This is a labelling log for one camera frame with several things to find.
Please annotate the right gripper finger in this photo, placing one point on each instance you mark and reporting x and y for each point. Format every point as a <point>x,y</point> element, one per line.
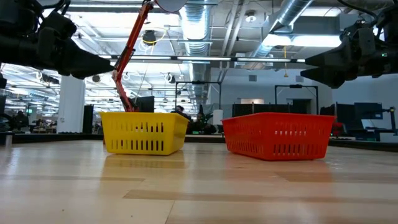
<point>335,59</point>
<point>332,76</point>

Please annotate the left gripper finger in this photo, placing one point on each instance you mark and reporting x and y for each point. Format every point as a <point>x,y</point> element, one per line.
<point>81,63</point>

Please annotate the yellow plastic basket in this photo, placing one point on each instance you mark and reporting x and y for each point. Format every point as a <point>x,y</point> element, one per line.
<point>109,124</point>

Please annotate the red plastic basket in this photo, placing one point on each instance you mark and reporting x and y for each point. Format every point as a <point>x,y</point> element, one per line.
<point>236,124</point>

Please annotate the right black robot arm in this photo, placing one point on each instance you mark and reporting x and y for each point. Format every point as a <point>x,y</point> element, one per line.
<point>392,25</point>

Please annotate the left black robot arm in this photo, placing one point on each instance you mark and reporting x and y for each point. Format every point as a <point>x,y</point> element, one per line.
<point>15,18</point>

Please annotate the red office chair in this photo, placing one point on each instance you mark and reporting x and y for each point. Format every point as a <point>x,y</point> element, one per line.
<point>338,128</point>

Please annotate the black hanging spotlight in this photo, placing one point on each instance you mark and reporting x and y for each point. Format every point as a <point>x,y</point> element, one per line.
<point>170,77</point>
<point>96,79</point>

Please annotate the white building column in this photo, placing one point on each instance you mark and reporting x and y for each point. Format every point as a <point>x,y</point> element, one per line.
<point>71,105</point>

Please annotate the black desk monitors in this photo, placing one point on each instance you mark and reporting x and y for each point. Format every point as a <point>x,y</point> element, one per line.
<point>368,110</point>

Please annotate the black tall cabinet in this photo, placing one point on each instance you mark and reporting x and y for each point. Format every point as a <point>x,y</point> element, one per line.
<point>88,119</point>

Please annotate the black low partition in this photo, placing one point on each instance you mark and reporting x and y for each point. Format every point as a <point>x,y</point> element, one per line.
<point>264,107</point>

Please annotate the black monitor behind lamp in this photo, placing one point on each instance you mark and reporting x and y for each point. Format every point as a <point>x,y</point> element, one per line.
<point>146,104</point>

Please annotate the long horizontal light bar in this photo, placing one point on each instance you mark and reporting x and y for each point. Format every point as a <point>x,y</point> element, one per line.
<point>202,58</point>

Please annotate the white container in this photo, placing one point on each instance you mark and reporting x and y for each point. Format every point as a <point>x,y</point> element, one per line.
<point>217,115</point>

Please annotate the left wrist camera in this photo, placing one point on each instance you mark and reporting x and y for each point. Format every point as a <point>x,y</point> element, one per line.
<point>59,26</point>

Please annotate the silver slanted ventilation duct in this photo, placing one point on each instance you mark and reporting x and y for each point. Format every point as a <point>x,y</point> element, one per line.
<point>292,9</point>

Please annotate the silver spiral ventilation duct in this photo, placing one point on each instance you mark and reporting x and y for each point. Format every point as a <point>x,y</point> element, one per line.
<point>196,25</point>

